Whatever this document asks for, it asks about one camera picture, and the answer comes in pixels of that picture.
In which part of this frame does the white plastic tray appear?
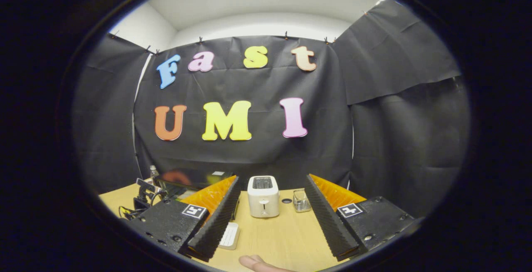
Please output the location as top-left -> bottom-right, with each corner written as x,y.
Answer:
218,222 -> 241,251

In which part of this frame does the white toaster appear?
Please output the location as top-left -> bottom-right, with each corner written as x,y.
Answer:
247,175 -> 280,218

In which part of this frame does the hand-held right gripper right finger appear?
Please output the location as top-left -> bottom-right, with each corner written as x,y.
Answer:
305,174 -> 424,262

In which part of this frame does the wire mesh utensil holder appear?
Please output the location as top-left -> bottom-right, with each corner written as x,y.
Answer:
293,189 -> 312,213

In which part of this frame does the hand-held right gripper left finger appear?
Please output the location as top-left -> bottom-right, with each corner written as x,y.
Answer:
125,175 -> 241,262

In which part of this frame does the black electric oven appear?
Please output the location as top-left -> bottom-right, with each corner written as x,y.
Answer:
157,170 -> 241,222

